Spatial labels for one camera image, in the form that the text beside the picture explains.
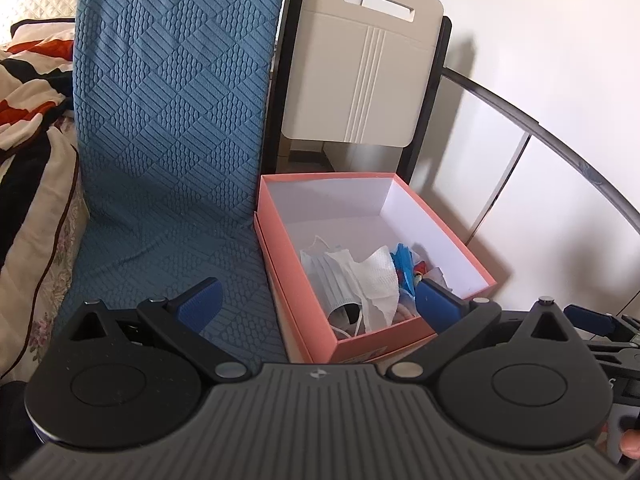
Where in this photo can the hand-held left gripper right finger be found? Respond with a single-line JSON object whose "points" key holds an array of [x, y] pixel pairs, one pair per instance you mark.
{"points": [[440, 306]]}

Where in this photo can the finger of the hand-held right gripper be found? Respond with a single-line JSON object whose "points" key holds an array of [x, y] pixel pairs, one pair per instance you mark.
{"points": [[592, 317]]}

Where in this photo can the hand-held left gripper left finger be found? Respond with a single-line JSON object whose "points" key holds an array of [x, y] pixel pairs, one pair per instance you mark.
{"points": [[202, 304]]}

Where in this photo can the red snack packet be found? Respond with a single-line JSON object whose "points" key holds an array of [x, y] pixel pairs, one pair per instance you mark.
{"points": [[420, 268]]}

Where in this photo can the blue snack packet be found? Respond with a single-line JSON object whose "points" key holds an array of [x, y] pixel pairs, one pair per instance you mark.
{"points": [[402, 260]]}

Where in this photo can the white paper towel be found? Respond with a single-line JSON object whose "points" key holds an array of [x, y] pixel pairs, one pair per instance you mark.
{"points": [[375, 275]]}

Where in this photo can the blue face mask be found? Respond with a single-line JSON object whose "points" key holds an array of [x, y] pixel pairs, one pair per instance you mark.
{"points": [[330, 280]]}

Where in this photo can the pink cardboard box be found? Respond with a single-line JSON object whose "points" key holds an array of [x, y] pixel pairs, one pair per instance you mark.
{"points": [[340, 200]]}

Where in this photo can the person's right hand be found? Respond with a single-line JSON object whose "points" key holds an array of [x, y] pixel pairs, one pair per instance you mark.
{"points": [[632, 452]]}

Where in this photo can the floral bedsheet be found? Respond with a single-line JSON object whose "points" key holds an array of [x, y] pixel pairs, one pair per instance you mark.
{"points": [[60, 250]]}

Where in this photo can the black round hoop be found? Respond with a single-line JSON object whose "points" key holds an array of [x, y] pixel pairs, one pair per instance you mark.
{"points": [[538, 125]]}

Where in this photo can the blue textured chair cushion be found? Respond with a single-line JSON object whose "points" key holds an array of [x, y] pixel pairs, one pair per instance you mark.
{"points": [[175, 85]]}

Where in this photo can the white folding chair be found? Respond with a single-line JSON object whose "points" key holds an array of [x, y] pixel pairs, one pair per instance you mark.
{"points": [[360, 85]]}

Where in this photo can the white pillow dark trim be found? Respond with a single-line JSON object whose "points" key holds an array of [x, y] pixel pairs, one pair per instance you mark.
{"points": [[45, 30]]}

